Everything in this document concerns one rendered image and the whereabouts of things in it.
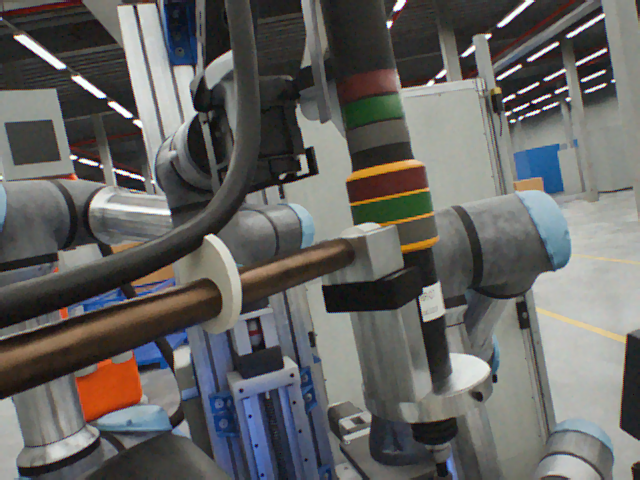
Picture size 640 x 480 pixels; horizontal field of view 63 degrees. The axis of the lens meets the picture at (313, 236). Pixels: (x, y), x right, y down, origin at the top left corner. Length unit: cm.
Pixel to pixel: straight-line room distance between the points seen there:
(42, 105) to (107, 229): 341
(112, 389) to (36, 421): 328
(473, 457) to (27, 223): 68
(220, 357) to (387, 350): 88
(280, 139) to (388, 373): 21
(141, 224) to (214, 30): 42
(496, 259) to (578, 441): 24
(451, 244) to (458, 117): 187
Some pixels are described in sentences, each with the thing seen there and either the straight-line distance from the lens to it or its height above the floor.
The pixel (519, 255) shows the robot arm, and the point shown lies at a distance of 71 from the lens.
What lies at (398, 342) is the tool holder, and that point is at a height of 148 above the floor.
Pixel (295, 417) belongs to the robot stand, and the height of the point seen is 115.
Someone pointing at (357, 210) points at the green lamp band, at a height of 155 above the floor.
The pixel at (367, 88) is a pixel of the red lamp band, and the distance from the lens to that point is 27.
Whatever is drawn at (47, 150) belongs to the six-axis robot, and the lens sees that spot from 417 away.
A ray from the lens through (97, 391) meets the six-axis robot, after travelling 414.
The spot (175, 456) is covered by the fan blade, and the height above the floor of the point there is 141.
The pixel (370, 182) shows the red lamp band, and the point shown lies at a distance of 26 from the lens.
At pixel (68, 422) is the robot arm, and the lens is 89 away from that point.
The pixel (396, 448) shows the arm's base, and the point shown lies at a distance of 110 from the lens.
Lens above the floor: 155
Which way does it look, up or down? 3 degrees down
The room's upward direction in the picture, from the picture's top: 11 degrees counter-clockwise
